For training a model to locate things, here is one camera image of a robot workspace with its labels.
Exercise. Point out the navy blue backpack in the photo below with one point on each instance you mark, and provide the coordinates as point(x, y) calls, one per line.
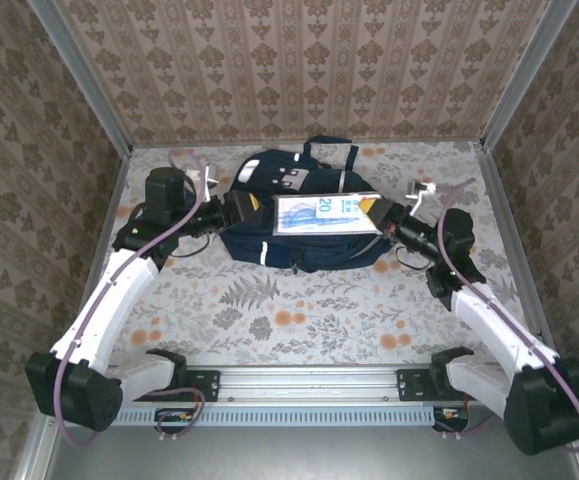
point(279, 245)

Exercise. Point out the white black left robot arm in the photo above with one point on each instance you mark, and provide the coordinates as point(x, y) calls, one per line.
point(114, 295)

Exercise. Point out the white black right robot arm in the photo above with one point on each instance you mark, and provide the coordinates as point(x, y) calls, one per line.
point(499, 325)

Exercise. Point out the floral tablecloth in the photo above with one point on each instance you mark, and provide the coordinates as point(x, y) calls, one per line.
point(294, 325)

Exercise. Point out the grey metal sheet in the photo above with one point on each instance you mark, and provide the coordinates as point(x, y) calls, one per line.
point(294, 455)

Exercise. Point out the aluminium side rail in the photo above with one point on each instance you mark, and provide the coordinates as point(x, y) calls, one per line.
point(500, 200)
point(112, 195)

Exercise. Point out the aluminium corner post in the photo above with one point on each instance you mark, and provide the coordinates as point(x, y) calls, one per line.
point(87, 85)
point(525, 75)

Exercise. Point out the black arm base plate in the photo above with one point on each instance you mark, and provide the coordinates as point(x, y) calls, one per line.
point(414, 385)
point(204, 385)

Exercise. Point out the aluminium front rail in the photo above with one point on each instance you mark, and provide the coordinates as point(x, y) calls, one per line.
point(309, 382)

